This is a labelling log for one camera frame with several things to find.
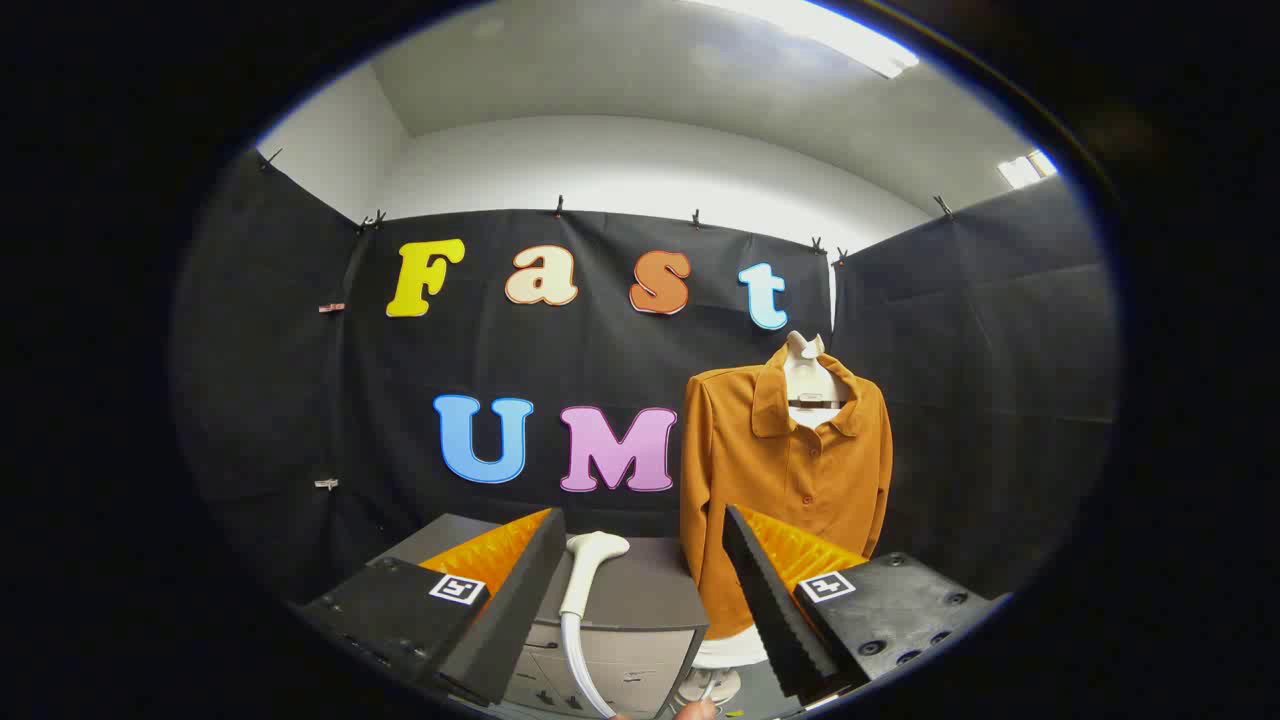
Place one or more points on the black backdrop cloth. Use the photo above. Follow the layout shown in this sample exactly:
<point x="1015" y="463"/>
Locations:
<point x="1000" y="400"/>
<point x="260" y="400"/>
<point x="600" y="350"/>

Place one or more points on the orange button shirt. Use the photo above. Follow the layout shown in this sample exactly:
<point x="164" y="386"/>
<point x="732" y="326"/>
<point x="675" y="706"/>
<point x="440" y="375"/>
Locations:
<point x="760" y="480"/>

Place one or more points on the white garment steamer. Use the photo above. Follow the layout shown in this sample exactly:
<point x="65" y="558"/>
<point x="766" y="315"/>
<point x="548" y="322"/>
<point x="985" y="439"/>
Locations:
<point x="585" y="580"/>

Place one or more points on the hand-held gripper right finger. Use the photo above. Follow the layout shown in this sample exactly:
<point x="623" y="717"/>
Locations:
<point x="775" y="610"/>

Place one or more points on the small ceiling light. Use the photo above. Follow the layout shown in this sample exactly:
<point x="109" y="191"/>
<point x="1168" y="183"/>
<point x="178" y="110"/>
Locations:
<point x="1028" y="168"/>

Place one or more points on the white clothes mannequin form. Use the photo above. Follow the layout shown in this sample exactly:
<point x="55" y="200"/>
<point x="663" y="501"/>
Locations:
<point x="810" y="380"/>

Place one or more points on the grey drawer cabinet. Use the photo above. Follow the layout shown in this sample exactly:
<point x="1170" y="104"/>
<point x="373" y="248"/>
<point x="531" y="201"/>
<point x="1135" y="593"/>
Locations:
<point x="640" y="590"/>

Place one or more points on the long ceiling light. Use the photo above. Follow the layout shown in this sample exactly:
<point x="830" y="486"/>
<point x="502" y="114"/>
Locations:
<point x="840" y="35"/>

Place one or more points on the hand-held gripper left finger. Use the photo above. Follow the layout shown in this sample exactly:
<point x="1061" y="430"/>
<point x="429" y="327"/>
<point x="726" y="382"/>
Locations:
<point x="515" y="610"/>

